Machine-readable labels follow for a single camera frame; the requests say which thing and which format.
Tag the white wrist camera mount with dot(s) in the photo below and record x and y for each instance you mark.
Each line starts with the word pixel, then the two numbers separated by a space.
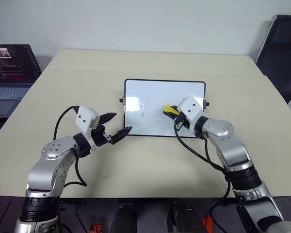
pixel 84 118
pixel 190 106

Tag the black office chair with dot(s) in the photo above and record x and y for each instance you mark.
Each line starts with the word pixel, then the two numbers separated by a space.
pixel 281 58

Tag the small orange object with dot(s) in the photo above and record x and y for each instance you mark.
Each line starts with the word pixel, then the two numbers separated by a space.
pixel 207 223
pixel 95 228

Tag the open grey laptop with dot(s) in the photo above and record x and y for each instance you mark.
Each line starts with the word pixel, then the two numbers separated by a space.
pixel 9 80

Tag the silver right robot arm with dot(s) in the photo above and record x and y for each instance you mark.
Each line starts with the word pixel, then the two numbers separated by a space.
pixel 235 155

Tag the dark rounded shape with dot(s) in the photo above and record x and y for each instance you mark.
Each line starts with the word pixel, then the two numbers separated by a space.
pixel 124 219
pixel 188 217

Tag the black-framed small whiteboard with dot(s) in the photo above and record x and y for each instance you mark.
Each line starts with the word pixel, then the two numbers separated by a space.
pixel 160 109

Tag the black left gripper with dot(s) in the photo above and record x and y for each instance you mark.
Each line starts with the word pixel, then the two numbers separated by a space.
pixel 100 138

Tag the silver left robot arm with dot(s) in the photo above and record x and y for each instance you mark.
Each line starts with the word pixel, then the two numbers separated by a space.
pixel 51 167

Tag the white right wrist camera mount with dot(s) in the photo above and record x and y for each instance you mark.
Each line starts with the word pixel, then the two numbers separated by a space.
pixel 190 106

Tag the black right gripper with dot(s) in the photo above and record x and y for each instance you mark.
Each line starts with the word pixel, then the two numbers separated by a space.
pixel 183 123

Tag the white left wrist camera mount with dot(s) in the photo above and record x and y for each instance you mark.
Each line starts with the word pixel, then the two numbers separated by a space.
pixel 84 118

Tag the yellow whiteboard eraser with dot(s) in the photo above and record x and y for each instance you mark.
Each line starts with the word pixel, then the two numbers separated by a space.
pixel 169 109

